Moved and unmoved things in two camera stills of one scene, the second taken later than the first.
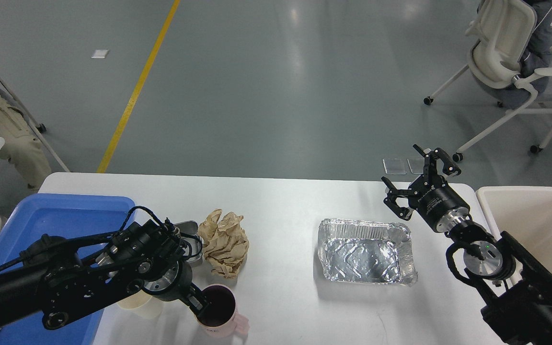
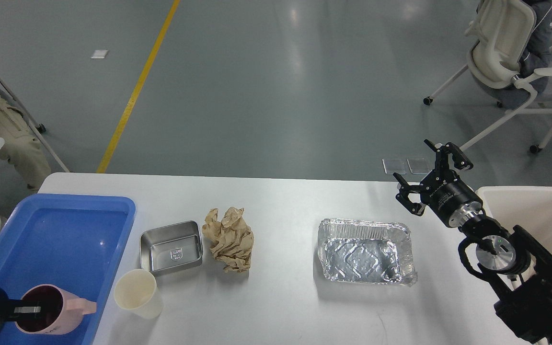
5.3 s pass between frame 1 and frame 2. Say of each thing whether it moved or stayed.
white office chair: stayed
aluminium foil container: stayed
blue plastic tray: stayed
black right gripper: moved
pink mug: moved
